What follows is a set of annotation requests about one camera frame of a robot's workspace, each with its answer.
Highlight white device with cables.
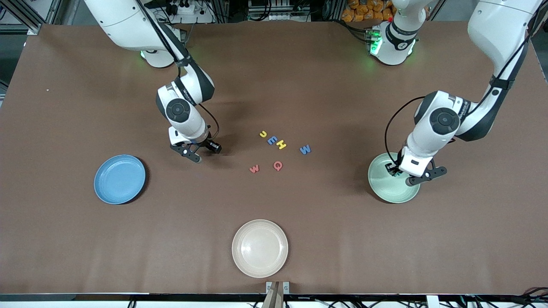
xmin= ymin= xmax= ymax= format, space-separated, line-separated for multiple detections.
xmin=247 ymin=0 xmax=311 ymax=22

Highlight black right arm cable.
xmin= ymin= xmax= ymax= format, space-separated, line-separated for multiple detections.
xmin=136 ymin=0 xmax=220 ymax=139

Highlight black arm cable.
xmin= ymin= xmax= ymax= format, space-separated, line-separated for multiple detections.
xmin=136 ymin=0 xmax=220 ymax=139
xmin=384 ymin=9 xmax=543 ymax=167

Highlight black table edge rail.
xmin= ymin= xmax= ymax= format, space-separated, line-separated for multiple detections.
xmin=0 ymin=293 xmax=548 ymax=302

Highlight metal bracket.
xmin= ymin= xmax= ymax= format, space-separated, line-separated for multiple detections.
xmin=265 ymin=281 xmax=290 ymax=295

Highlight blue round plate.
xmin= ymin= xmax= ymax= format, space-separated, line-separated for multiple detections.
xmin=94 ymin=154 xmax=146 ymax=205

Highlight beige round plate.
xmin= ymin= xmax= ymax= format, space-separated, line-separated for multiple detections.
xmin=232 ymin=219 xmax=289 ymax=278

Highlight aluminium frame profile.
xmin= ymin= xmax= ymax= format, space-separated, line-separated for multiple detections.
xmin=0 ymin=0 xmax=65 ymax=35

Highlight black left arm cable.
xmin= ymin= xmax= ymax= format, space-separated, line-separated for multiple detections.
xmin=384 ymin=9 xmax=543 ymax=167

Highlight white power strip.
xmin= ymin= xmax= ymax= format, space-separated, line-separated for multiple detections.
xmin=171 ymin=0 xmax=213 ymax=24

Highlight light green round plate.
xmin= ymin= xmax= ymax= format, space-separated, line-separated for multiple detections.
xmin=367 ymin=152 xmax=421 ymax=204

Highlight pile of orange objects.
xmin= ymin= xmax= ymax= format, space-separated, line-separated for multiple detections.
xmin=341 ymin=0 xmax=394 ymax=23

